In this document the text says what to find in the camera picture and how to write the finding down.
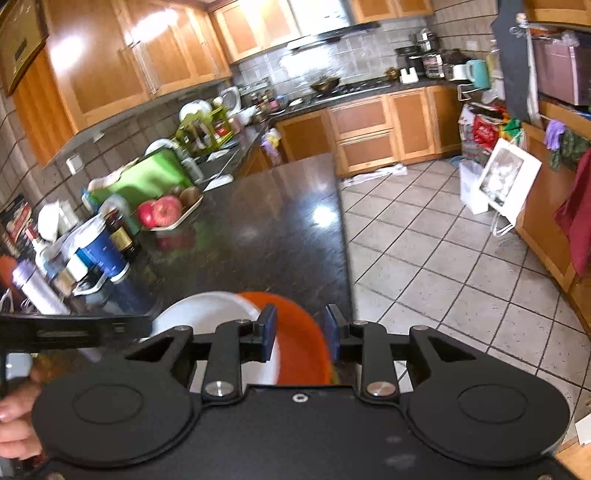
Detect wooden side cabinet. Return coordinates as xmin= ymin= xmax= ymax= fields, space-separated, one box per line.
xmin=515 ymin=102 xmax=591 ymax=324

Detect wooden base cabinets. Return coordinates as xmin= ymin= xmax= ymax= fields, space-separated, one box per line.
xmin=240 ymin=85 xmax=462 ymax=179

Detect red gift bag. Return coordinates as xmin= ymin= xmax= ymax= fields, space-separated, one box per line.
xmin=472 ymin=114 xmax=506 ymax=148

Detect white plate in rack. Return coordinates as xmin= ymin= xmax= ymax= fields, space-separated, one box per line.
xmin=178 ymin=99 xmax=213 ymax=123

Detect white rice cooker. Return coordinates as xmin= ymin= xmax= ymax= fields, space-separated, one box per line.
xmin=219 ymin=87 xmax=243 ymax=114

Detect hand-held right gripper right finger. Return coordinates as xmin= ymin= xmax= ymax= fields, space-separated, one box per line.
xmin=324 ymin=304 xmax=481 ymax=401

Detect red black printed package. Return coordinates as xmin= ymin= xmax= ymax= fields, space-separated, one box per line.
xmin=0 ymin=196 xmax=33 ymax=260

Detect white plastic container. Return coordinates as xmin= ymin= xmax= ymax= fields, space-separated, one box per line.
xmin=37 ymin=203 xmax=77 ymax=243

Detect dark apron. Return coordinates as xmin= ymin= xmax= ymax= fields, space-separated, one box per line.
xmin=490 ymin=0 xmax=539 ymax=123

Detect clear plastic jug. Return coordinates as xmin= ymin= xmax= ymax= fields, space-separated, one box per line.
xmin=485 ymin=41 xmax=502 ymax=79

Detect row of condiment bottles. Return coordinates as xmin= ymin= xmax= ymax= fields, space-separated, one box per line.
xmin=249 ymin=90 xmax=287 ymax=114

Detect black coffee machine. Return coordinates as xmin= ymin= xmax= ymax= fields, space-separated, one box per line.
xmin=396 ymin=45 xmax=428 ymax=77

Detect beige fruit tray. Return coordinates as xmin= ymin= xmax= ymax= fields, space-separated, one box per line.
xmin=139 ymin=194 xmax=205 ymax=232

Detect white slow cooker dark lid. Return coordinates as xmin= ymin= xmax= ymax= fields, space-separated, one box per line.
xmin=445 ymin=51 xmax=470 ymax=82

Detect black white plastic tool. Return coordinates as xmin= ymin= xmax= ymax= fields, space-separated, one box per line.
xmin=71 ymin=272 xmax=108 ymax=297

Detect teal kettle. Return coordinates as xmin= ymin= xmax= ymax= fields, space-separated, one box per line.
xmin=465 ymin=59 xmax=491 ymax=89

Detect gas stove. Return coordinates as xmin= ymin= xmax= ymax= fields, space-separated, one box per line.
xmin=316 ymin=79 xmax=393 ymax=98

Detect purple rubber gloves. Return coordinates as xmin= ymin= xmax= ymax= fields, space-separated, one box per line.
xmin=544 ymin=120 xmax=565 ymax=151

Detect red apple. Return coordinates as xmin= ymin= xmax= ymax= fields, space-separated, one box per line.
xmin=154 ymin=195 xmax=184 ymax=227
xmin=137 ymin=200 xmax=160 ymax=228

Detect white wire stand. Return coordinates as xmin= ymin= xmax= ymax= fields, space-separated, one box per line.
xmin=492 ymin=210 xmax=516 ymax=239

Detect white dish cloth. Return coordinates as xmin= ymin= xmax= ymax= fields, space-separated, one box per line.
xmin=203 ymin=174 xmax=234 ymax=193

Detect white ribbed bowl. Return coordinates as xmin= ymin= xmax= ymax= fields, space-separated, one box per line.
xmin=150 ymin=291 xmax=283 ymax=389

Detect green dish rack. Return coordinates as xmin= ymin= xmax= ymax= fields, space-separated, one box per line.
xmin=175 ymin=104 xmax=232 ymax=154

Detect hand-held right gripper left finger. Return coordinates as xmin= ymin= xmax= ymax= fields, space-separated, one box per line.
xmin=124 ymin=302 xmax=279 ymax=401

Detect green shopping bag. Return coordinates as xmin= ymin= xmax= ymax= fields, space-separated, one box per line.
xmin=501 ymin=117 xmax=525 ymax=144

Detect light green cutting board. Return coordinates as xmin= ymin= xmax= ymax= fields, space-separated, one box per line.
xmin=90 ymin=150 xmax=192 ymax=217

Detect white paper bag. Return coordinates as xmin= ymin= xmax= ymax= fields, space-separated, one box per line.
xmin=459 ymin=159 xmax=490 ymax=216

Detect green patterned cloth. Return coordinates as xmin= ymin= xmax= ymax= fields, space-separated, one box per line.
xmin=549 ymin=129 xmax=590 ymax=172

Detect white bottle lavender cap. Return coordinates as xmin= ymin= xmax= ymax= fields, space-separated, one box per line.
xmin=11 ymin=261 xmax=70 ymax=315

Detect cream cloth red trim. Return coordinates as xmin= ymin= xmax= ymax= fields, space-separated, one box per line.
xmin=88 ymin=159 xmax=140 ymax=193

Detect wooden wall cabinet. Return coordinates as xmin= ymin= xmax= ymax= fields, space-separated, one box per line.
xmin=210 ymin=0 xmax=301 ymax=64
xmin=348 ymin=0 xmax=435 ymax=24

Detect tall wooden cabinet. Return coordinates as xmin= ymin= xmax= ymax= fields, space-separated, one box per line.
xmin=522 ymin=0 xmax=591 ymax=27

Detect orange plate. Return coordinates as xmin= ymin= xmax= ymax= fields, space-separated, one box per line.
xmin=238 ymin=292 xmax=334 ymax=385

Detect long wooden wall cabinets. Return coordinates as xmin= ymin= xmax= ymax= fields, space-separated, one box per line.
xmin=11 ymin=0 xmax=232 ymax=168

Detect diamond patterned bag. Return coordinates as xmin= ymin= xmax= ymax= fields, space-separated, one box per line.
xmin=458 ymin=104 xmax=478 ymax=158

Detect purple and yellow gloves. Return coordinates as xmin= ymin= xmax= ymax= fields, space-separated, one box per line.
xmin=261 ymin=128 xmax=282 ymax=166

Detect person's left hand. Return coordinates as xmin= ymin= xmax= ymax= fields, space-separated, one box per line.
xmin=0 ymin=366 xmax=47 ymax=462

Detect blue paper cup white lid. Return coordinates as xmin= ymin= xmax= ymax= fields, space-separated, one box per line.
xmin=76 ymin=222 xmax=130 ymax=282

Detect dark sauce jar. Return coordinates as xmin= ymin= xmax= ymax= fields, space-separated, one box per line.
xmin=104 ymin=210 xmax=139 ymax=253

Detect range hood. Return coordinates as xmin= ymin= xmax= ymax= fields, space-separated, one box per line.
xmin=286 ymin=21 xmax=382 ymax=51

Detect clear spice jar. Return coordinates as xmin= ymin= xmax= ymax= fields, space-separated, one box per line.
xmin=44 ymin=249 xmax=77 ymax=296

